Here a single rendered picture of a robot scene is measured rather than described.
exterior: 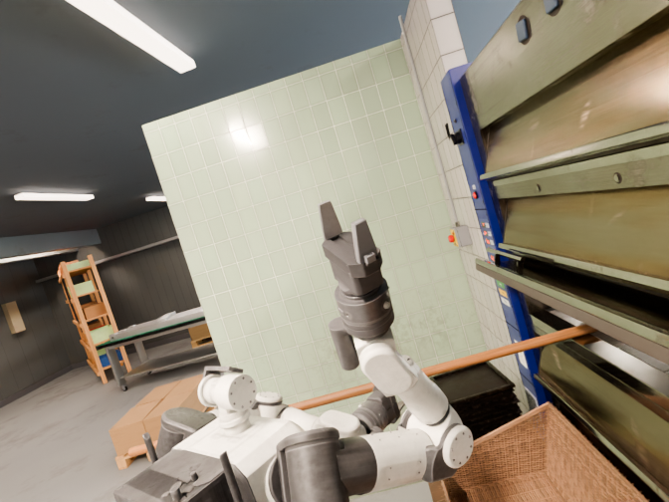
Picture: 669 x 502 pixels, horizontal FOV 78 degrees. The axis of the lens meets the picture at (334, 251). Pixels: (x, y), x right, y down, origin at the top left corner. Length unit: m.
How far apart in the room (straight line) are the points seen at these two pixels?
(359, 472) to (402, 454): 0.10
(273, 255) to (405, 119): 1.12
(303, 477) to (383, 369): 0.20
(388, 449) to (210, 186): 2.10
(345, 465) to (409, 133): 2.06
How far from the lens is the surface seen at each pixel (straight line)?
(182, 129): 2.73
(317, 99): 2.57
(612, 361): 1.32
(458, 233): 2.19
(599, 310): 0.90
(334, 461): 0.73
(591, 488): 1.65
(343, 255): 0.62
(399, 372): 0.72
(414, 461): 0.83
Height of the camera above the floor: 1.74
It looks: 4 degrees down
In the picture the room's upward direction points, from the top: 17 degrees counter-clockwise
